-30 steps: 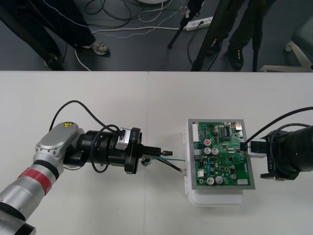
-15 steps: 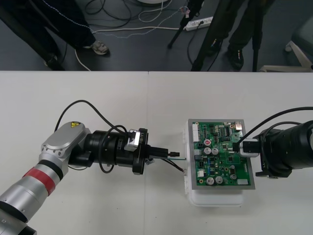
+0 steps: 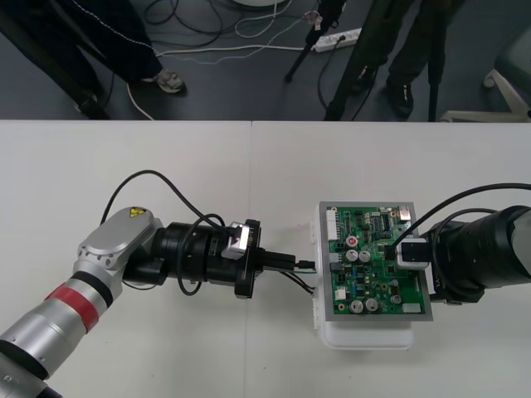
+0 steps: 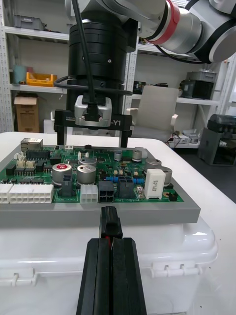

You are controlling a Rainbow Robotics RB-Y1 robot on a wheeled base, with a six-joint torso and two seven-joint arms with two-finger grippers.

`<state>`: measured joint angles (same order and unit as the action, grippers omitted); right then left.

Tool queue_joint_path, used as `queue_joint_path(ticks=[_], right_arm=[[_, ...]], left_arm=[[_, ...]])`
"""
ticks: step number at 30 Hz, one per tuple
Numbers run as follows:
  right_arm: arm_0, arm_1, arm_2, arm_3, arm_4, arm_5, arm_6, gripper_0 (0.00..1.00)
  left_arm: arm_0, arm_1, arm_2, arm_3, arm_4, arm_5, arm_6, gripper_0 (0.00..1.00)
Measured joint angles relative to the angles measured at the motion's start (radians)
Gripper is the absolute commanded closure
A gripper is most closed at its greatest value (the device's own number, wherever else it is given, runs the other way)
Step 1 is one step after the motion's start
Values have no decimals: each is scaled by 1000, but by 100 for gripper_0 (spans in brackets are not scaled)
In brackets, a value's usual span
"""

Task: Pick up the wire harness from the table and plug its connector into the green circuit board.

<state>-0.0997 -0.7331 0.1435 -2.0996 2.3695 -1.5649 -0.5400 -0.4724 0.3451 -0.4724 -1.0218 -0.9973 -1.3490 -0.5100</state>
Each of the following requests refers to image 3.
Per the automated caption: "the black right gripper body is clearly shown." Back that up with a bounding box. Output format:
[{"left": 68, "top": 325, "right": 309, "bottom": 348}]
[{"left": 426, "top": 265, "right": 485, "bottom": 307}]

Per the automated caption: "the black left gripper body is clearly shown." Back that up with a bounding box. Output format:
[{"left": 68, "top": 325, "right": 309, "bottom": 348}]
[{"left": 233, "top": 218, "right": 271, "bottom": 301}]

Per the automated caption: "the red black green cable bundle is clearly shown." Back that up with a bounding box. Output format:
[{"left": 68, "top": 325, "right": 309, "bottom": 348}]
[{"left": 273, "top": 257, "right": 321, "bottom": 296}]

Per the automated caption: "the black tripod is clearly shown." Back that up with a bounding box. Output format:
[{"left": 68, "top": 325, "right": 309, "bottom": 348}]
[{"left": 284, "top": 0, "right": 450, "bottom": 123}]

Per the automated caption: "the chair with white base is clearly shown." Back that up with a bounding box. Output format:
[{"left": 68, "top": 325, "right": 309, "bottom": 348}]
[{"left": 439, "top": 27, "right": 531, "bottom": 124}]

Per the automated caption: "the white power strip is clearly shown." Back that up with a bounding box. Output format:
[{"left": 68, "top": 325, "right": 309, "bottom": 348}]
[{"left": 312, "top": 27, "right": 363, "bottom": 54}]

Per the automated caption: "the person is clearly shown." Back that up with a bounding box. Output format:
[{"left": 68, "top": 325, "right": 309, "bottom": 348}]
[
  {"left": 0, "top": 0, "right": 188, "bottom": 121},
  {"left": 331, "top": 0, "right": 448, "bottom": 119}
]

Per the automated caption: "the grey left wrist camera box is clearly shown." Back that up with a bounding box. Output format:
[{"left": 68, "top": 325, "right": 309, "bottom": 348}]
[{"left": 218, "top": 221, "right": 251, "bottom": 260}]

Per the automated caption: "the green circuit board grey frame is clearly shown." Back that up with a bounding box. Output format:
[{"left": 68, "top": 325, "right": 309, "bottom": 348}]
[{"left": 318, "top": 201, "right": 435, "bottom": 324}]

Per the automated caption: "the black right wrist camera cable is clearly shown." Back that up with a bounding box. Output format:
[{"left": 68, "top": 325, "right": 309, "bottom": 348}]
[{"left": 384, "top": 182, "right": 531, "bottom": 261}]

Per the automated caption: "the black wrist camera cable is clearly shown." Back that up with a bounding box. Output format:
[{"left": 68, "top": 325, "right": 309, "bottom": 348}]
[
  {"left": 100, "top": 169, "right": 233, "bottom": 298},
  {"left": 384, "top": 182, "right": 531, "bottom": 261}
]

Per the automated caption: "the black left wrist camera cable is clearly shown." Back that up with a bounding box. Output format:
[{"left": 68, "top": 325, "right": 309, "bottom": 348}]
[{"left": 100, "top": 169, "right": 233, "bottom": 298}]

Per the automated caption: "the white floor cable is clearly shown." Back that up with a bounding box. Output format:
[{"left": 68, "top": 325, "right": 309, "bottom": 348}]
[{"left": 125, "top": 7, "right": 317, "bottom": 122}]

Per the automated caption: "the black floor cable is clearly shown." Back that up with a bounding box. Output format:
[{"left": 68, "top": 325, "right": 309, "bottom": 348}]
[{"left": 140, "top": 0, "right": 291, "bottom": 47}]

